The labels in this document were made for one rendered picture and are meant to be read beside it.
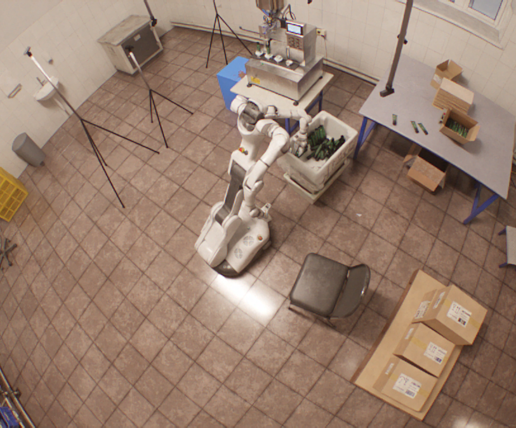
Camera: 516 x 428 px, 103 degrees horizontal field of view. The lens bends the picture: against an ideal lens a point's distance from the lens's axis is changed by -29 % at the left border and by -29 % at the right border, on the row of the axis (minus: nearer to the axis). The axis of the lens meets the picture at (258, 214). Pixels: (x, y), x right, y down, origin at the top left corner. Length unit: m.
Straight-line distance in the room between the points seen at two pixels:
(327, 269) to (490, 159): 1.91
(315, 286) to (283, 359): 0.88
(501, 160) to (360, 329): 2.12
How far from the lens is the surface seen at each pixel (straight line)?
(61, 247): 3.97
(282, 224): 2.84
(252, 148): 1.84
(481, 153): 2.99
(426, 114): 2.96
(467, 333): 2.39
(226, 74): 3.44
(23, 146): 5.00
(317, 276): 2.06
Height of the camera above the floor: 2.64
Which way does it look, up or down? 65 degrees down
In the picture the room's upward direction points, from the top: 16 degrees counter-clockwise
